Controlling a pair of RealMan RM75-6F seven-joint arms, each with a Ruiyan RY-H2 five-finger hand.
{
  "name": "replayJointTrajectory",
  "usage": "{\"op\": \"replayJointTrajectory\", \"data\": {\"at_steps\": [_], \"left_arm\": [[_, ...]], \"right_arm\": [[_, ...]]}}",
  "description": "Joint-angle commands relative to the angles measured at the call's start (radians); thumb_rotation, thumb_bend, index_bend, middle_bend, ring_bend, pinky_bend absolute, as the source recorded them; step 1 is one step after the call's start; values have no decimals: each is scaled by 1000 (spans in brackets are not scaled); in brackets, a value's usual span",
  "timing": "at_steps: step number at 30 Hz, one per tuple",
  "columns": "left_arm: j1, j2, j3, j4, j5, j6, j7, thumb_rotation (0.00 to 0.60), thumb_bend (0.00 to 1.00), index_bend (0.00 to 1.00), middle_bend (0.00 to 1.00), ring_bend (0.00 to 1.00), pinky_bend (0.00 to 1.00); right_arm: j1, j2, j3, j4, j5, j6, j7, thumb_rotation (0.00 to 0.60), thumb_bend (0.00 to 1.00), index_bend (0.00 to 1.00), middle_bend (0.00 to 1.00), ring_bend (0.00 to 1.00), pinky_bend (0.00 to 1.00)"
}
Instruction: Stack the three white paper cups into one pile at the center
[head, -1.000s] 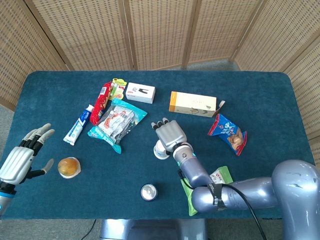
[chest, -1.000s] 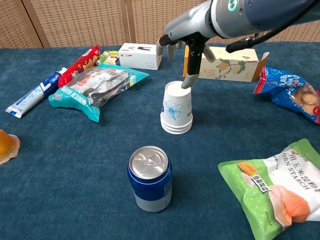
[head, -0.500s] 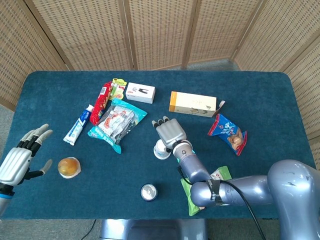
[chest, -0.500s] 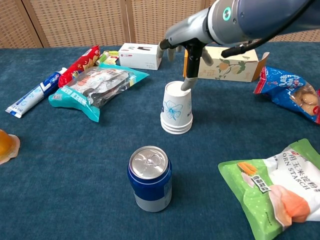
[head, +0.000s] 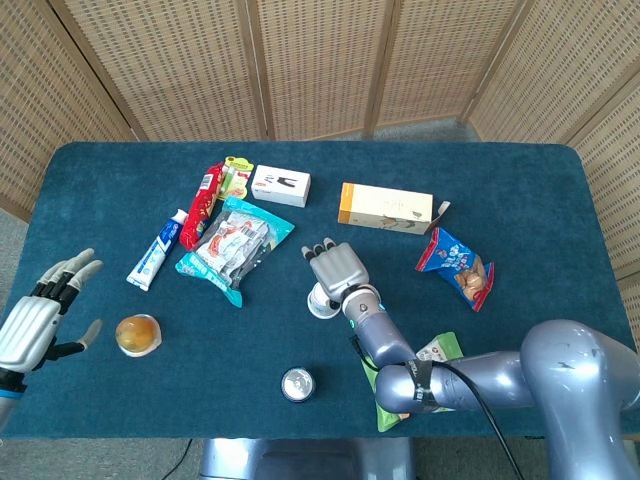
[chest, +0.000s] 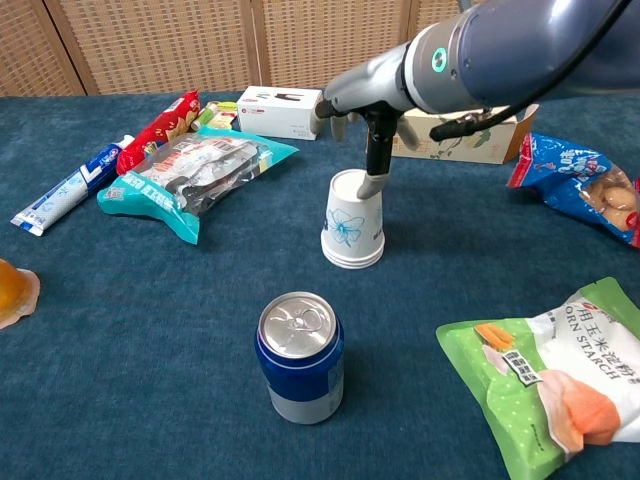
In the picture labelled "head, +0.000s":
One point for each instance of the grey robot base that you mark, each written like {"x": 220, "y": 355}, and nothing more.
{"x": 300, "y": 460}

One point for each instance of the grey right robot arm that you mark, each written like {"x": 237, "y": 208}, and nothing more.
{"x": 575, "y": 380}

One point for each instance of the red snack packet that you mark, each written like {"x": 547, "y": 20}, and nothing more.
{"x": 200, "y": 210}

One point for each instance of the dark blue table cloth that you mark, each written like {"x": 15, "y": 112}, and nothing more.
{"x": 225, "y": 350}

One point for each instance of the teal clear bag of sachets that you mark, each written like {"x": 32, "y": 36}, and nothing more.
{"x": 235, "y": 245}

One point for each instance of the long beige orange carton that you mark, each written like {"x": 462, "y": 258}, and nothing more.
{"x": 385, "y": 207}

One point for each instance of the blue white toothpaste tube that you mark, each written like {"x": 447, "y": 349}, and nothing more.
{"x": 155, "y": 252}

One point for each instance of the blue red snack bag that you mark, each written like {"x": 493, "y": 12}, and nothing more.
{"x": 457, "y": 262}

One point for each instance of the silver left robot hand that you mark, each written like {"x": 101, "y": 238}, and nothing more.
{"x": 27, "y": 330}

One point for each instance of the small white cardboard box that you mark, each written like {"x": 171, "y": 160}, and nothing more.
{"x": 280, "y": 185}

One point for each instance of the green white corn starch bag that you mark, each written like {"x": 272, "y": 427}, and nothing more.
{"x": 440, "y": 347}

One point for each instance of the orange jelly cup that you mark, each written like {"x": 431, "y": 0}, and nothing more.
{"x": 137, "y": 335}

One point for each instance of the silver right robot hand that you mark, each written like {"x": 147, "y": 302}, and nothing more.
{"x": 337, "y": 270}

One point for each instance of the blue drink can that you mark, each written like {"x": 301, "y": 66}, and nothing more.
{"x": 298, "y": 385}

